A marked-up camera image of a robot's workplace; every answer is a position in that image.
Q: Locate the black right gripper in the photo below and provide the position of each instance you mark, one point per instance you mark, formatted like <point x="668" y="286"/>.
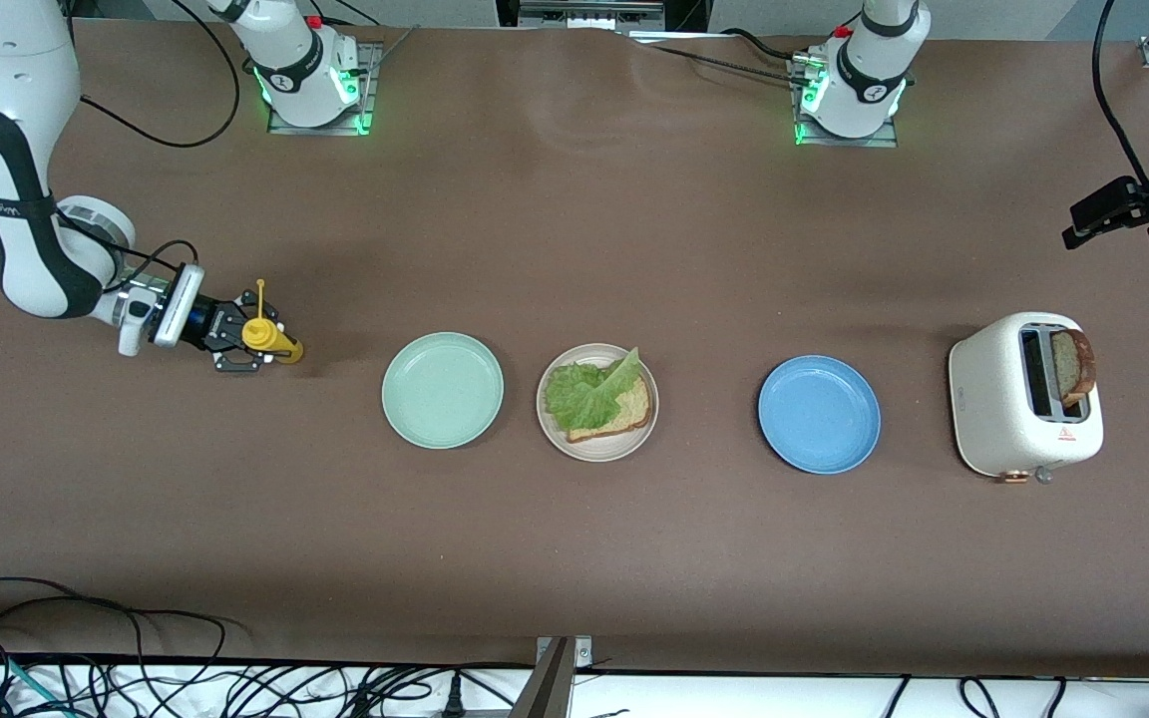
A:
<point x="201" y="321"/>

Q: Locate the yellow squeeze bottle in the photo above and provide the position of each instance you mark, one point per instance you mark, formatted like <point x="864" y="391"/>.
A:
<point x="260" y="334"/>

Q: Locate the brown bread slice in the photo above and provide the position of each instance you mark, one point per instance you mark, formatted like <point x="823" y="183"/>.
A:
<point x="1068" y="364"/>
<point x="634" y="404"/>

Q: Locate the green lettuce leaf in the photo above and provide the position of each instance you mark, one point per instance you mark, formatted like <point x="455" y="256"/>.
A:
<point x="579" y="399"/>

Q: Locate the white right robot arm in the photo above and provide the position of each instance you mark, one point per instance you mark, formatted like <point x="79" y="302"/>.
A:
<point x="26" y="199"/>

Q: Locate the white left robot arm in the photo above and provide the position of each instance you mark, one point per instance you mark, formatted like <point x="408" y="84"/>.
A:
<point x="869" y="90"/>

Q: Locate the mint green plate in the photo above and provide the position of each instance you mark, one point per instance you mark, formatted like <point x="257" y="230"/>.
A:
<point x="442" y="391"/>

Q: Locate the blue plate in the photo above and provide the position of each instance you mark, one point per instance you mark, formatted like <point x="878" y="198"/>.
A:
<point x="819" y="414"/>

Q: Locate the beige plate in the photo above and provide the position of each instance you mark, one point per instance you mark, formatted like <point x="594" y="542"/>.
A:
<point x="584" y="451"/>

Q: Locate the cream white toaster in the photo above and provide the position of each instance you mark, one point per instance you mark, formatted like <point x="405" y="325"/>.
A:
<point x="993" y="399"/>

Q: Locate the brown table cover sheet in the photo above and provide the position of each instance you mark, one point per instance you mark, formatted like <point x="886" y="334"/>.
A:
<point x="574" y="249"/>

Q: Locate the black power plug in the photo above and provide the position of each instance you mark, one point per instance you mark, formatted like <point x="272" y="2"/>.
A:
<point x="453" y="703"/>

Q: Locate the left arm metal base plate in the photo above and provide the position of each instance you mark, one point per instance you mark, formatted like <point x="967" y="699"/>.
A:
<point x="849" y="143"/>

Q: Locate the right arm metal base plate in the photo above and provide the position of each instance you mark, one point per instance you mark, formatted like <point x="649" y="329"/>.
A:
<point x="371" y="90"/>

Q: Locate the grey metal bracket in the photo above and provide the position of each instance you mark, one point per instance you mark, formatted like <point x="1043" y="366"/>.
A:
<point x="550" y="688"/>

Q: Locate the black equipment with metal rail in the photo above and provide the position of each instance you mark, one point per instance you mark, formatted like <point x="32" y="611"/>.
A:
<point x="589" y="14"/>

